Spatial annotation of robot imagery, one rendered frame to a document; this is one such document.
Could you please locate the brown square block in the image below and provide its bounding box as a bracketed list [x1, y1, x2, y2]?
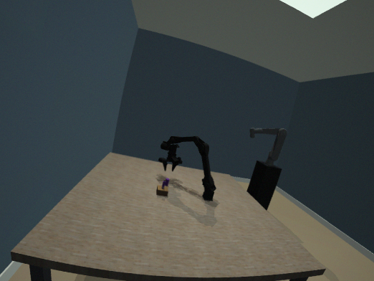
[156, 186, 168, 196]

